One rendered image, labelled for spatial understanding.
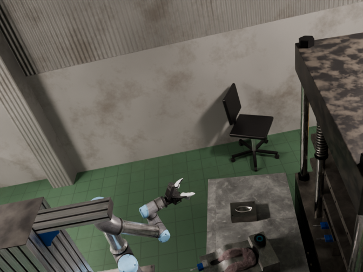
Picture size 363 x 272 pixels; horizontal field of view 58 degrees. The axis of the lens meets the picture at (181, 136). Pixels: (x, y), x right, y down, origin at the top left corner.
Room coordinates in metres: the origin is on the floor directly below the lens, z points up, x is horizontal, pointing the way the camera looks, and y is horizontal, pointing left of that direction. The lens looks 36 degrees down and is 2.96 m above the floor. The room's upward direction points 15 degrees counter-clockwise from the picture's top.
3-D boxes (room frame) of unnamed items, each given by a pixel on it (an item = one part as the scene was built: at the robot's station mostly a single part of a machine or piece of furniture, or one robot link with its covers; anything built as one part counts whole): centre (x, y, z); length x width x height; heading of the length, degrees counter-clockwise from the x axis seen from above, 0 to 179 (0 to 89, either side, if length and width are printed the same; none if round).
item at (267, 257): (1.30, -0.16, 0.85); 0.50 x 0.26 x 0.11; 94
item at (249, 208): (1.72, -0.33, 0.83); 0.20 x 0.15 x 0.07; 77
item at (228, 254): (1.29, -0.16, 0.90); 0.26 x 0.18 x 0.08; 94
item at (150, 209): (1.44, 0.31, 1.43); 0.11 x 0.08 x 0.09; 110
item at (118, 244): (1.35, 0.56, 1.41); 0.15 x 0.12 x 0.55; 20
